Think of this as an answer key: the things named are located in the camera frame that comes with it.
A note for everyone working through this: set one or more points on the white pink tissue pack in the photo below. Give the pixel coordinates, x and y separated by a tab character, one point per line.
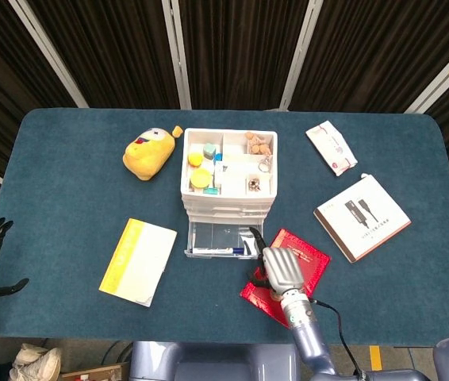
331	147

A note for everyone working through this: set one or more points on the blue-grey robot torso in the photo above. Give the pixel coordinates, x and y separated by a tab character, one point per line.
216	363

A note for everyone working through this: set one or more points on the red certificate booklet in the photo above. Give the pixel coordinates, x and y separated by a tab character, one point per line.
311	258

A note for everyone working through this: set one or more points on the clear plastic drawer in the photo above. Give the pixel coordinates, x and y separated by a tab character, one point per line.
228	212
228	201
212	238

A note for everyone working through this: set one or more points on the yellow round toy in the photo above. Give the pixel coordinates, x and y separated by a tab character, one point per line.
200	178

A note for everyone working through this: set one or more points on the yellow plush toy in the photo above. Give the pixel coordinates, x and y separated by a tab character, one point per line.
149	155

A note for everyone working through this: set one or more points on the small teal box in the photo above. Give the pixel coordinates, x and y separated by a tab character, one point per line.
209	151

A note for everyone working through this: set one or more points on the small metal trinket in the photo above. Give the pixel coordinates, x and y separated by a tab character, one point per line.
254	184

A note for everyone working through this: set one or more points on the small yellow rubber duck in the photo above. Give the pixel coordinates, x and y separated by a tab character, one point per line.
195	159

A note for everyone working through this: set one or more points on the white drawer organizer box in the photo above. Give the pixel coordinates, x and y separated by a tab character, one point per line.
228	166

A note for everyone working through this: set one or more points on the brown cardboard box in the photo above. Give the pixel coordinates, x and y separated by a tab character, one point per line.
97	373

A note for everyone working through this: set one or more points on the white shoes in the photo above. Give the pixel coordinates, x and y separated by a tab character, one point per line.
36	363

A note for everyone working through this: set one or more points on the blue table cloth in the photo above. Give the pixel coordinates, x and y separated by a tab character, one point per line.
70	198

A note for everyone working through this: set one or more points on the yellow white notebook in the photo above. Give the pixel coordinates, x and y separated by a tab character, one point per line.
141	262

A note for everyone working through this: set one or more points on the small beige teddy bear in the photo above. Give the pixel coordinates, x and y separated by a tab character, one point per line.
257	143

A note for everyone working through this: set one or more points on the grey partition post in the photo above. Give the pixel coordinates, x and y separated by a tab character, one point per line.
300	59
50	51
442	77
179	55

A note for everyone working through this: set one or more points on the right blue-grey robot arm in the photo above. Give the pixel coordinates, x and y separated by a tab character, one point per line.
308	341

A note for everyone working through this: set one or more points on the blue white marker pen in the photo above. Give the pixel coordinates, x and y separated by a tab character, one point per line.
216	251

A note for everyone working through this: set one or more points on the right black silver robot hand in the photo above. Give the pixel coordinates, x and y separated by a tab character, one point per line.
284	270

